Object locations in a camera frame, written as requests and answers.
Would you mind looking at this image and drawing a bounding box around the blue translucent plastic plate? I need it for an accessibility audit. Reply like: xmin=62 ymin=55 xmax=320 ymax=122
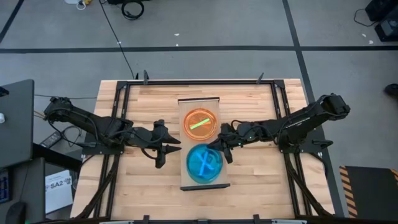
xmin=185 ymin=143 xmax=224 ymax=185

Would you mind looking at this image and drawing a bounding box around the person's shoe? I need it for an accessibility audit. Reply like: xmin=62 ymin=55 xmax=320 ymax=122
xmin=384 ymin=83 xmax=398 ymax=98

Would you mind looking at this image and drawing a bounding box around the thin grey cable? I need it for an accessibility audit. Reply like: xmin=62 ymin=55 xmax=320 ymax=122
xmin=34 ymin=94 xmax=98 ymax=101

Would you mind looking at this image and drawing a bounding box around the black aluminium table frame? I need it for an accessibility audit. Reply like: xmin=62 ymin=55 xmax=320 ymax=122
xmin=74 ymin=70 xmax=335 ymax=224

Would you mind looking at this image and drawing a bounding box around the white cardboard box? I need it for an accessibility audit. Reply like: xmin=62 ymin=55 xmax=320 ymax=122
xmin=45 ymin=169 xmax=74 ymax=215

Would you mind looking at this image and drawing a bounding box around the black power brick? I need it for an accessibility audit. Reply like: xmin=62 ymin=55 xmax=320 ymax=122
xmin=39 ymin=131 xmax=63 ymax=149

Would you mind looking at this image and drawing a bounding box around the black equipment case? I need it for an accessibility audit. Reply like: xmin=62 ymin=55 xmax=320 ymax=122
xmin=365 ymin=0 xmax=398 ymax=43

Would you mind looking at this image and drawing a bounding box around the coiled black cable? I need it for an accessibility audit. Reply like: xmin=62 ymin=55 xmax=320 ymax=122
xmin=121 ymin=0 xmax=146 ymax=21

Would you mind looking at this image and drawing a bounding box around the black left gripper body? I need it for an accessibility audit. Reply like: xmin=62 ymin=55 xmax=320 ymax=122
xmin=133 ymin=119 xmax=167 ymax=169

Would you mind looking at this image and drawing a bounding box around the long black floor cable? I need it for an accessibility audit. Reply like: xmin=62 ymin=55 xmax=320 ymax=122
xmin=98 ymin=0 xmax=137 ymax=80

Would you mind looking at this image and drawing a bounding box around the black computer mouse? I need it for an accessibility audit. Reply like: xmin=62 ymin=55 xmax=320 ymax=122
xmin=5 ymin=201 xmax=27 ymax=224

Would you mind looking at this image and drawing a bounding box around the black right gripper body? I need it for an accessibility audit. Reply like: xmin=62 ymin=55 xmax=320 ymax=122
xmin=219 ymin=123 xmax=249 ymax=164

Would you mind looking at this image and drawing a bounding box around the wooden shelf black metal frame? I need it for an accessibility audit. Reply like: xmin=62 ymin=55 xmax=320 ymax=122
xmin=177 ymin=96 xmax=231 ymax=192

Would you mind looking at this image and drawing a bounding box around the dark grey computer cart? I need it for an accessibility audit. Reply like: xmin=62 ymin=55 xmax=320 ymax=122
xmin=0 ymin=79 xmax=47 ymax=224

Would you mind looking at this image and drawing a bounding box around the orange translucent plastic plate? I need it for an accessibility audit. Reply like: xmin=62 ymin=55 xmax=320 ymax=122
xmin=182 ymin=108 xmax=219 ymax=141

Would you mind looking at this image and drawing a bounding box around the black hazard-striped platform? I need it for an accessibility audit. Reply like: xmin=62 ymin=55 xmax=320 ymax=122
xmin=338 ymin=166 xmax=398 ymax=219

